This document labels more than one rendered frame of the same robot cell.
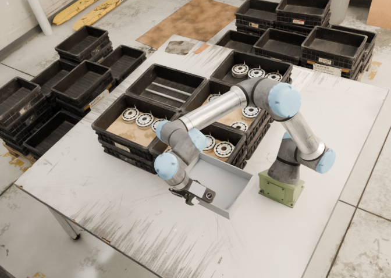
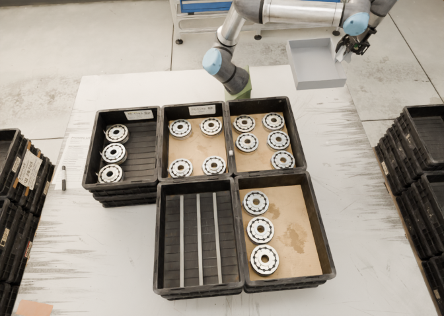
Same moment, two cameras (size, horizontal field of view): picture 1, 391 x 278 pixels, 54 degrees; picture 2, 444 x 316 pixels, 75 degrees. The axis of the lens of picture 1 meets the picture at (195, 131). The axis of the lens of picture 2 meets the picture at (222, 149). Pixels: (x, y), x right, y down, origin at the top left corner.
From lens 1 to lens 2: 1.99 m
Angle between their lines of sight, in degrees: 69
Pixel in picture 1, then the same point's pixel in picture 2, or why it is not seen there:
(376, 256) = not seen: hidden behind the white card
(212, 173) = (302, 73)
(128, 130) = (285, 245)
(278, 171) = (243, 73)
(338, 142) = (164, 84)
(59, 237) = not seen: outside the picture
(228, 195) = (310, 55)
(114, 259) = not seen: hidden behind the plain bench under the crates
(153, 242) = (349, 150)
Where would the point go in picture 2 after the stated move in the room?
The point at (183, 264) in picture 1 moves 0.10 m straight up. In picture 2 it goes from (343, 121) to (350, 108)
